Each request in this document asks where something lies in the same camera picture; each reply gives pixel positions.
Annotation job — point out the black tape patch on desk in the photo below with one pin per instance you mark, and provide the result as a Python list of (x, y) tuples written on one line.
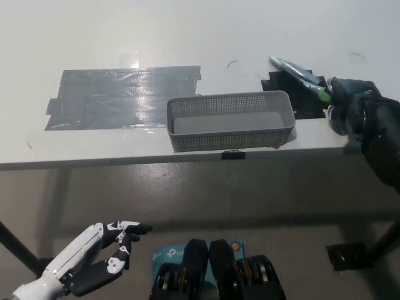
[(306, 103)]

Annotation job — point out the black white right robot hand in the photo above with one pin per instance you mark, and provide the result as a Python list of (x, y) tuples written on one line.
[(347, 106)]

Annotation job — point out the grey duct tape patch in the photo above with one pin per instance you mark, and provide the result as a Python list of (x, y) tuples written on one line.
[(109, 100)]

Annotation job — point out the black table leg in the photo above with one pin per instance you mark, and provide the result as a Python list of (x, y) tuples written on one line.
[(15, 250), (382, 243)]

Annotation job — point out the grey perforated plastic basket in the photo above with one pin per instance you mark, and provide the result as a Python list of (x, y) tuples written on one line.
[(225, 140)]

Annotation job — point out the small black tape piece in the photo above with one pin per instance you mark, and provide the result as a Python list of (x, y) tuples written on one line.
[(233, 155)]

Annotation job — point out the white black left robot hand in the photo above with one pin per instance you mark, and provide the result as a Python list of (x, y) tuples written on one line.
[(78, 253)]

